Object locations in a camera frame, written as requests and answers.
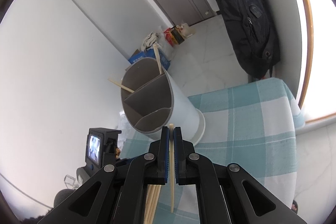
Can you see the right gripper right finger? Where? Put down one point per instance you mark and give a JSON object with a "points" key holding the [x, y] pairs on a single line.
{"points": [[226, 194]]}

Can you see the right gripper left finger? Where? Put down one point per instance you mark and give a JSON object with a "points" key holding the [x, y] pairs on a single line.
{"points": [[116, 194]]}

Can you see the wooden chopstick bundle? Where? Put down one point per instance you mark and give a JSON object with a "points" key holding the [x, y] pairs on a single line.
{"points": [[151, 203]]}

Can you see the chopstick in holder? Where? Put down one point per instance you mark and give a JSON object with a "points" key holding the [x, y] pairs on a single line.
{"points": [[121, 86], [157, 57]]}

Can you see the white grey utensil holder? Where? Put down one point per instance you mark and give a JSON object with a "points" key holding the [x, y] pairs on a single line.
{"points": [[157, 101]]}

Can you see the foot in black sandal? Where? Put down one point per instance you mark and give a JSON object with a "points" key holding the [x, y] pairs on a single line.
{"points": [[294, 207]]}

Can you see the teal plaid tablecloth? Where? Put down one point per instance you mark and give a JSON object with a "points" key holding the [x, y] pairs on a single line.
{"points": [[252, 125]]}

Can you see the blue cardboard box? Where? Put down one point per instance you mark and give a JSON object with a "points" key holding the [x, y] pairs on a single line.
{"points": [[137, 55]]}

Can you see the beige cloth pile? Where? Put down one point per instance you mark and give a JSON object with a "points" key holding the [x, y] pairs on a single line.
{"points": [[151, 40]]}

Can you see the black yellow paper bag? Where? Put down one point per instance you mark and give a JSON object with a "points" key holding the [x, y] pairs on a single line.
{"points": [[173, 36]]}

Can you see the clear bag by door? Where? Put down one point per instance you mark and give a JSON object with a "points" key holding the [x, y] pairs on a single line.
{"points": [[185, 30]]}

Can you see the black backpack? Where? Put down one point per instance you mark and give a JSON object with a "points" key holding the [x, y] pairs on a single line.
{"points": [[252, 33]]}

